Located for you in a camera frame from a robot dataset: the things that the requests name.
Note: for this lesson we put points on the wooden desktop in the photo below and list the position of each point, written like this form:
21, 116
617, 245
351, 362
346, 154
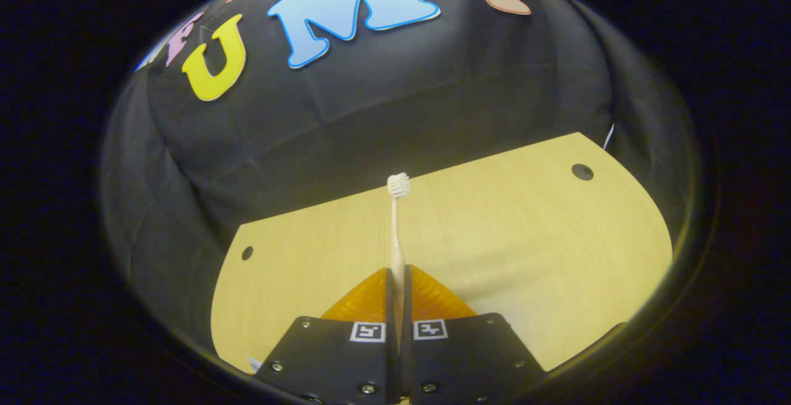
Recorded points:
525, 256

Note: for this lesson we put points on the black backdrop cloth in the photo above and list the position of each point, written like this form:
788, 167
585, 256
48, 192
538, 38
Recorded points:
371, 96

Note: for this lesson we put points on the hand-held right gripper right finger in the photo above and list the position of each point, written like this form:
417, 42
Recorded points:
463, 355

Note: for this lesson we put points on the white toothbrush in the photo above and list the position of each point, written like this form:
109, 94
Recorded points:
396, 232

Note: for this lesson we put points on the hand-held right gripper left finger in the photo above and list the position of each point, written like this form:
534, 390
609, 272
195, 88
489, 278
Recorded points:
334, 355

